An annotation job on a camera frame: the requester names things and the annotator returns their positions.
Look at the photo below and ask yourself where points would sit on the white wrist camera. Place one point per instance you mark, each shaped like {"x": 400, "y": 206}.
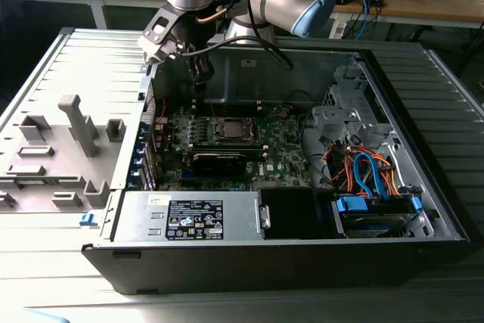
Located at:
{"x": 159, "y": 31}

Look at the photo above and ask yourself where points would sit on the grey parts rack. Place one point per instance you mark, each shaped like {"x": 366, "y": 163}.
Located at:
{"x": 56, "y": 141}

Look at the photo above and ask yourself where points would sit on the metal drive cage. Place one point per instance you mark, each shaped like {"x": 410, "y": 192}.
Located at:
{"x": 332, "y": 118}

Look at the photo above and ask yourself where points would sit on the white case label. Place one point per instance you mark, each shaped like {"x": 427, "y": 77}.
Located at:
{"x": 247, "y": 63}

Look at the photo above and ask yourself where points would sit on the CPU socket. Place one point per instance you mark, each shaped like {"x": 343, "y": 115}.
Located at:
{"x": 217, "y": 128}

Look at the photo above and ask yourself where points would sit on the black plastic shroud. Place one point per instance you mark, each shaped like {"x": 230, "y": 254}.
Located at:
{"x": 291, "y": 213}

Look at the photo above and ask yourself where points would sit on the green RAM stick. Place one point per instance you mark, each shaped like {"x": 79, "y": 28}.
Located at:
{"x": 34, "y": 181}

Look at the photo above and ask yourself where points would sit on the hard disk in blue carrier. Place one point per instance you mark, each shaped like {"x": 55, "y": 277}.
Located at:
{"x": 353, "y": 204}

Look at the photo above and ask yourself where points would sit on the black RAM slot bank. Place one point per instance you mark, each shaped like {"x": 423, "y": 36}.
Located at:
{"x": 234, "y": 108}
{"x": 227, "y": 146}

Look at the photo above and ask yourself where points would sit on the blue clip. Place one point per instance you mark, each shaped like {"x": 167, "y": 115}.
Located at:
{"x": 89, "y": 220}

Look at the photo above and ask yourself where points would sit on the silver coin battery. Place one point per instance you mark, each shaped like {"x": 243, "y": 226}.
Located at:
{"x": 284, "y": 111}

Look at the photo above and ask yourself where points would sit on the black PC case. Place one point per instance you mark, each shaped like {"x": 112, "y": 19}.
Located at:
{"x": 264, "y": 266}

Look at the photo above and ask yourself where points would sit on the grey power supply unit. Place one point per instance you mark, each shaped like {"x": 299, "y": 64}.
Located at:
{"x": 132, "y": 217}

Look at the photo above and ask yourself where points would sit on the green motherboard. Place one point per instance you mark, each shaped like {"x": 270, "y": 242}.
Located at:
{"x": 287, "y": 149}

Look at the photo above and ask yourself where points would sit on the silver CPU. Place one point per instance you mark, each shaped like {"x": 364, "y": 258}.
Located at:
{"x": 235, "y": 128}

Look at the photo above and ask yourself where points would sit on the black graphics card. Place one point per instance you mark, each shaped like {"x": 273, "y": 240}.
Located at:
{"x": 219, "y": 164}

